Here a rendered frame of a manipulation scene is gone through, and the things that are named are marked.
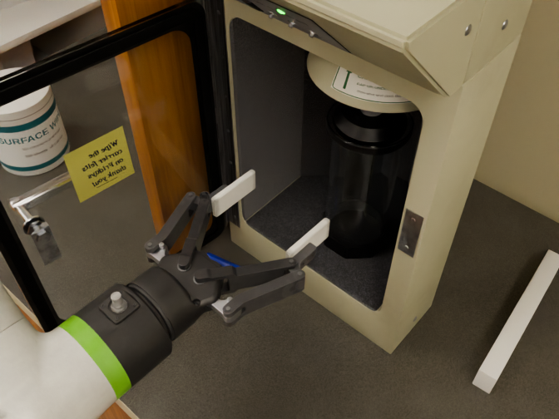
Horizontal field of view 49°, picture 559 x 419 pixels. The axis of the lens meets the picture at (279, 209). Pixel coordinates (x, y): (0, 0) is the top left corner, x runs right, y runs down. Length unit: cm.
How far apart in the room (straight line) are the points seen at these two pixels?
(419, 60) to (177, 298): 33
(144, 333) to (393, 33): 36
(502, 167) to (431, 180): 54
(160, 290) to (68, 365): 11
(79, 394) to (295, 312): 43
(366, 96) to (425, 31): 24
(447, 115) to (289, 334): 46
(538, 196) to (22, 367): 89
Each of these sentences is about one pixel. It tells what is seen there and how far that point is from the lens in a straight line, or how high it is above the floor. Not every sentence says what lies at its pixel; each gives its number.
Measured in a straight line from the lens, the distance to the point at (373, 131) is 74.
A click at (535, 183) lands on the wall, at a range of 116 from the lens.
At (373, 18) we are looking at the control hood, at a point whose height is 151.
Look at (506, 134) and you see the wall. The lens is 113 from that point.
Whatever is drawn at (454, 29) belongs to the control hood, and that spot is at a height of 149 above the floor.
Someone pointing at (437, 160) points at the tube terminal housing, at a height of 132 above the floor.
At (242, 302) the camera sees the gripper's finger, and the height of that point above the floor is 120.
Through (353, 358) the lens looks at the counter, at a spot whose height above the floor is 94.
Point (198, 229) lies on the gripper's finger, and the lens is 70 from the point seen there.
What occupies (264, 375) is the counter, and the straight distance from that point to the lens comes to 89.
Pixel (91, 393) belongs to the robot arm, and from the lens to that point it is 60.
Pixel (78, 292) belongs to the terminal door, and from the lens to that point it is 86.
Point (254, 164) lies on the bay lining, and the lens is 89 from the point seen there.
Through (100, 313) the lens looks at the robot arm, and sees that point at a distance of 61.
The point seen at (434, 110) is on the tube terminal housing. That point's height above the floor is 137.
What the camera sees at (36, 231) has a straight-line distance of 73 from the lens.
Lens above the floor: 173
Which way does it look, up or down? 48 degrees down
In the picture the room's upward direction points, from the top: straight up
